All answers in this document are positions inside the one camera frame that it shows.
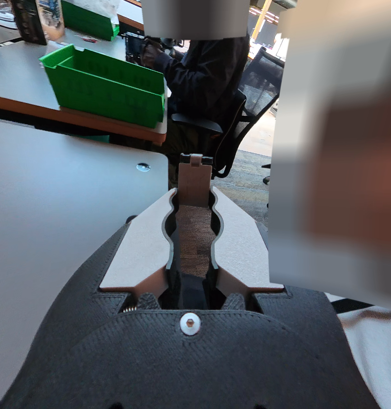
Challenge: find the black electronic device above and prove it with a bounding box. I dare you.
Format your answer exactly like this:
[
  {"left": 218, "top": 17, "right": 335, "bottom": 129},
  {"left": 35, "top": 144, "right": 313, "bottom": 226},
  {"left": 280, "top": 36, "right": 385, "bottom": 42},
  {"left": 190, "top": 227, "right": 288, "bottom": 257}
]
[{"left": 124, "top": 31, "right": 145, "bottom": 62}]

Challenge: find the dark cardboard box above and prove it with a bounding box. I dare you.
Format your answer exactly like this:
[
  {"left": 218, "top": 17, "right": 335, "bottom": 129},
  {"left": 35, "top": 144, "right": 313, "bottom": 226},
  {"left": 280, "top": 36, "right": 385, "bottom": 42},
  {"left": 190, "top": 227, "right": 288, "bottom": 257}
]
[{"left": 11, "top": 0, "right": 48, "bottom": 45}]

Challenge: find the printed tan box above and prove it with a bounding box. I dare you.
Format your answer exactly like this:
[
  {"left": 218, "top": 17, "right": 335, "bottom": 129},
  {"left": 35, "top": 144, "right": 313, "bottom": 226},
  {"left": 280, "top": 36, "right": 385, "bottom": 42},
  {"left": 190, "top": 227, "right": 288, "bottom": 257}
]
[{"left": 36, "top": 0, "right": 66, "bottom": 41}]

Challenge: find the black mesh office chair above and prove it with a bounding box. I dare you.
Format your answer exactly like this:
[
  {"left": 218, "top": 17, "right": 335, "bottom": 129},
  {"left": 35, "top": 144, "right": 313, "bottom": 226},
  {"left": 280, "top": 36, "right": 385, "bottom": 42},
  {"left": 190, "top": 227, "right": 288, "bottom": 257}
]
[{"left": 171, "top": 46, "right": 286, "bottom": 179}]

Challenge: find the grey desk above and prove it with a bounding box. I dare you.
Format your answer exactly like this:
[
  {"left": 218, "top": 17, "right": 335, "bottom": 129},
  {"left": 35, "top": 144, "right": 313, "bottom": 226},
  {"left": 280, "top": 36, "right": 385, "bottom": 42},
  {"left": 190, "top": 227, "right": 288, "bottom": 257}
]
[{"left": 0, "top": 118, "right": 169, "bottom": 409}]

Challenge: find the small green plastic bin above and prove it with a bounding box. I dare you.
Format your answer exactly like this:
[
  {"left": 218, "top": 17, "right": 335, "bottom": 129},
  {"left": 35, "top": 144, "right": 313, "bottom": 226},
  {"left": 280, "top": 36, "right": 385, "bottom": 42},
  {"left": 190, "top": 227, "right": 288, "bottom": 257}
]
[{"left": 61, "top": 0, "right": 120, "bottom": 42}]

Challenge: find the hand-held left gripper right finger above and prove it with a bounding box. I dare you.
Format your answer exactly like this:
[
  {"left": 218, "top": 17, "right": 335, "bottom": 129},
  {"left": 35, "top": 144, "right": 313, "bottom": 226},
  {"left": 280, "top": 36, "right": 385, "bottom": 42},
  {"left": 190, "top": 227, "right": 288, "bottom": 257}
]
[{"left": 210, "top": 186, "right": 285, "bottom": 296}]

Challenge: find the person's white striped shirt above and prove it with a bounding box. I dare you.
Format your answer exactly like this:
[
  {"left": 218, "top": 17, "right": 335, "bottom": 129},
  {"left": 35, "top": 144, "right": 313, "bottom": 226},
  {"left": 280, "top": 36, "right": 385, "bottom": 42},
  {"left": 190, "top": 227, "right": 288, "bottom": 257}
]
[{"left": 323, "top": 292, "right": 391, "bottom": 409}]

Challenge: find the large green plastic bin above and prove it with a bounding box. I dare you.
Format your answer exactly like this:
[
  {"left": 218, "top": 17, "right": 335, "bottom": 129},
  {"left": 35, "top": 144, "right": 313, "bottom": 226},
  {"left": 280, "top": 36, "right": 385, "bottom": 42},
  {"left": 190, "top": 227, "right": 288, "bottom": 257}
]
[{"left": 39, "top": 44, "right": 167, "bottom": 129}]

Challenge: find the grey table orange edge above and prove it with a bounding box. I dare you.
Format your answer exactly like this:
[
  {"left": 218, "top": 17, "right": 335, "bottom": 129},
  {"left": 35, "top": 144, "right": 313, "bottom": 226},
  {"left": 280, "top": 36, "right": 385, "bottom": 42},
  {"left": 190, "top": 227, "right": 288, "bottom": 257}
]
[{"left": 0, "top": 27, "right": 168, "bottom": 147}]

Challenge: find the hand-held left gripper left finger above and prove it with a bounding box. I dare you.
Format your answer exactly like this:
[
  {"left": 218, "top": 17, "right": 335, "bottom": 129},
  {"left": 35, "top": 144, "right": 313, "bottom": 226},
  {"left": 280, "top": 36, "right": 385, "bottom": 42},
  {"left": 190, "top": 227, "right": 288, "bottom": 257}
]
[{"left": 99, "top": 188, "right": 178, "bottom": 299}]

